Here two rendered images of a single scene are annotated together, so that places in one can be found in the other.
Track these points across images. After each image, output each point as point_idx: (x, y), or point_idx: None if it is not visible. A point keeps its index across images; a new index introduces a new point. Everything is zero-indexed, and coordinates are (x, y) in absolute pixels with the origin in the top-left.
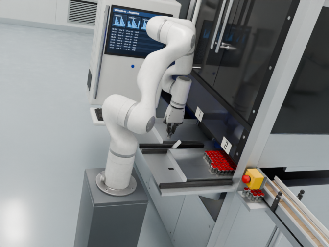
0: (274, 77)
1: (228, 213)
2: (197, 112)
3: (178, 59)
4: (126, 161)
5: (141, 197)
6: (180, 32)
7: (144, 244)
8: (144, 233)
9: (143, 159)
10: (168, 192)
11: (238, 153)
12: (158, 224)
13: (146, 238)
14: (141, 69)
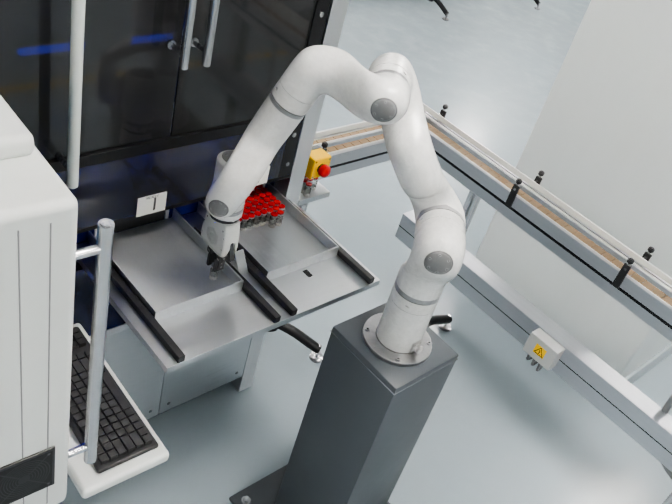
0: (334, 22)
1: None
2: (142, 208)
3: (295, 127)
4: None
5: None
6: (412, 69)
7: (161, 473)
8: (130, 480)
9: (303, 315)
10: (372, 273)
11: (289, 161)
12: None
13: (143, 472)
14: (434, 168)
